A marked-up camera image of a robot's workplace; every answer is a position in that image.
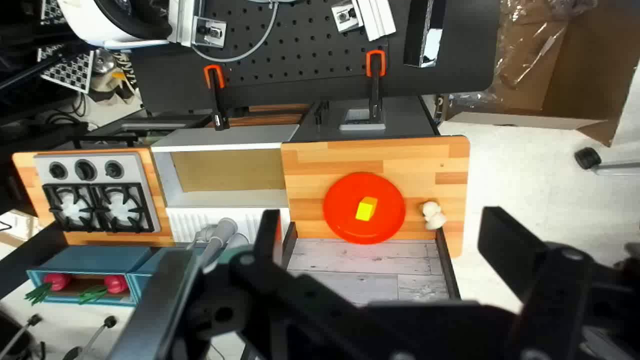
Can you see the small white toy shaker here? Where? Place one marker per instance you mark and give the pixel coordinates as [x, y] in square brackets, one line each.
[432, 214]

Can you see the yellow block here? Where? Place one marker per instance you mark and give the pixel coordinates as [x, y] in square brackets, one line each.
[367, 209]

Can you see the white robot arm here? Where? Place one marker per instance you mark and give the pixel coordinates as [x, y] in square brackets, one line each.
[112, 20]

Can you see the white toy sink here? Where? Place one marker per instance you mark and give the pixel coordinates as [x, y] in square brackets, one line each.
[221, 173]

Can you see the grey shelf with black frame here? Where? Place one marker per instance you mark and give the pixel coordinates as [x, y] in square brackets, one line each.
[372, 267]

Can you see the black pegboard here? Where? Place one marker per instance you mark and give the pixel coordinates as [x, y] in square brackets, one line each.
[301, 60]

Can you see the grey toy faucet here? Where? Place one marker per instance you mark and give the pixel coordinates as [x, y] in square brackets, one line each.
[217, 238]

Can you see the teal planter box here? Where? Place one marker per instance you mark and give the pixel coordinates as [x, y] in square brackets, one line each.
[100, 261]

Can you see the small black rounded object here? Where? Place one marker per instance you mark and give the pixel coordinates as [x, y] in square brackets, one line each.
[587, 158]

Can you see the orange plate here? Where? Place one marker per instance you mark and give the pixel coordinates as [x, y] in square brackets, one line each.
[343, 212]

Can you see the orange black bar clamp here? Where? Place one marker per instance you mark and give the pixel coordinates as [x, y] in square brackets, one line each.
[376, 80]
[215, 93]

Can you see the wooden countertop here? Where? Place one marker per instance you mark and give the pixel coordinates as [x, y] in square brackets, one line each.
[307, 167]

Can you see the toy stove with black grates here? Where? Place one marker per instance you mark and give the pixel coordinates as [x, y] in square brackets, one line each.
[96, 192]

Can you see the white perforated metal plate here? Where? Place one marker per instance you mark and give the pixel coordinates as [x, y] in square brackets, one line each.
[71, 71]

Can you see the red toy radish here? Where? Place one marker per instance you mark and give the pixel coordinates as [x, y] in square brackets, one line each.
[59, 283]
[115, 285]

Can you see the cardboard box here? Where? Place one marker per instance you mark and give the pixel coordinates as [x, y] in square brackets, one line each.
[573, 60]

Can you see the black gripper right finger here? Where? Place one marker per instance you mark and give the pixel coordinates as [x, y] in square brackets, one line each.
[513, 247]

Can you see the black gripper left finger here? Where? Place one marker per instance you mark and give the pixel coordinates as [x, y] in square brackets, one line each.
[266, 232]

